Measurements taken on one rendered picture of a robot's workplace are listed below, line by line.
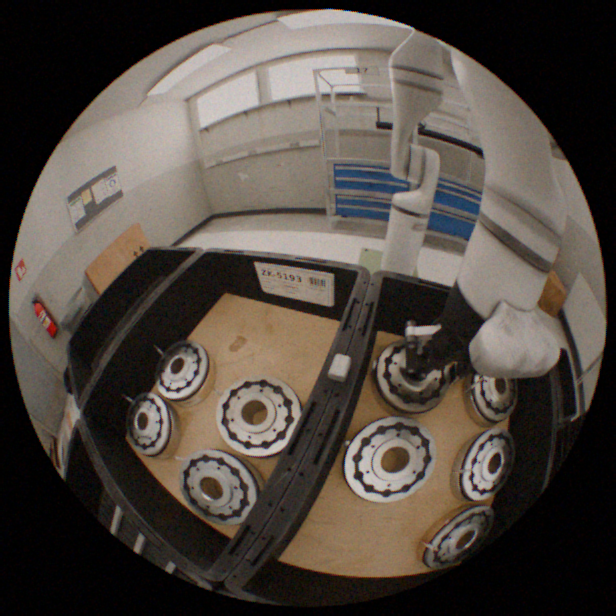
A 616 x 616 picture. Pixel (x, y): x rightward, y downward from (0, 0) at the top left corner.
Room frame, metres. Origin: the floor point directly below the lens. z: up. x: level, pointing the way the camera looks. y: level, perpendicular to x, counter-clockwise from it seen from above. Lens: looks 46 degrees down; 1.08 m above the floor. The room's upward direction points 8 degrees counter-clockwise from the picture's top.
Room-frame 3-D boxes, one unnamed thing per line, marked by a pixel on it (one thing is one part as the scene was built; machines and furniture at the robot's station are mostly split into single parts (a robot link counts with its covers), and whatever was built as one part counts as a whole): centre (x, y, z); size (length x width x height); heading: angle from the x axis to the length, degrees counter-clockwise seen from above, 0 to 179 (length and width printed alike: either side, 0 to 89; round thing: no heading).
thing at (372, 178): (1.85, -0.74, 0.60); 0.72 x 0.03 x 0.56; 66
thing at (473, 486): (-0.09, -0.19, 0.86); 0.10 x 0.10 x 0.01
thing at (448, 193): (1.52, -1.47, 0.60); 0.72 x 0.03 x 0.56; 66
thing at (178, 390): (0.13, 0.20, 0.86); 0.10 x 0.10 x 0.01
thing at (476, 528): (-0.18, -0.14, 0.86); 0.05 x 0.05 x 0.01
